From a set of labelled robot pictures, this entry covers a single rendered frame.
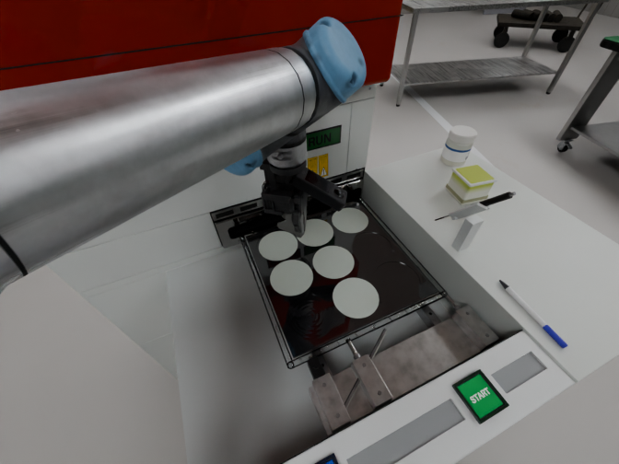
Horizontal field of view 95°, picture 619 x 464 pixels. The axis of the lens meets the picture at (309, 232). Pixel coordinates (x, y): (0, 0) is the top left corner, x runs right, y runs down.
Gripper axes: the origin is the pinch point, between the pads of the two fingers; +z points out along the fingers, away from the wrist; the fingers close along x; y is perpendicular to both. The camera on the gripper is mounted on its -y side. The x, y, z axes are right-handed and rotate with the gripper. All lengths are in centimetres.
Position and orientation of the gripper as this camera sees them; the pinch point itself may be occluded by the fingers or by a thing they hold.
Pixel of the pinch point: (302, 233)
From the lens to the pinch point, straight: 68.2
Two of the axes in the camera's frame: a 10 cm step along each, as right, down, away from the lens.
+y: -9.8, -1.3, 1.5
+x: -2.0, 7.1, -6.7
